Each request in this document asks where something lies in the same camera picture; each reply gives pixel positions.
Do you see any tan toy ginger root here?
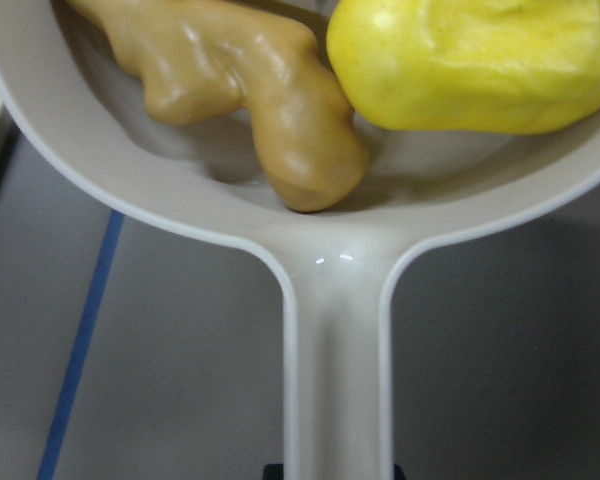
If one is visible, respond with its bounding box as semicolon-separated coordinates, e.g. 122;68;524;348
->
73;1;369;212

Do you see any beige plastic dustpan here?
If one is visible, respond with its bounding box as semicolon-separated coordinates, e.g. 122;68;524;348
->
0;1;600;479

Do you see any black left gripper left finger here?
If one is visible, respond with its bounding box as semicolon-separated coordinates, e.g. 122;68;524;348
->
262;464;284;480

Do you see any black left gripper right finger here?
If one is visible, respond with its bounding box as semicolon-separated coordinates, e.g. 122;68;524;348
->
393;464;406;480

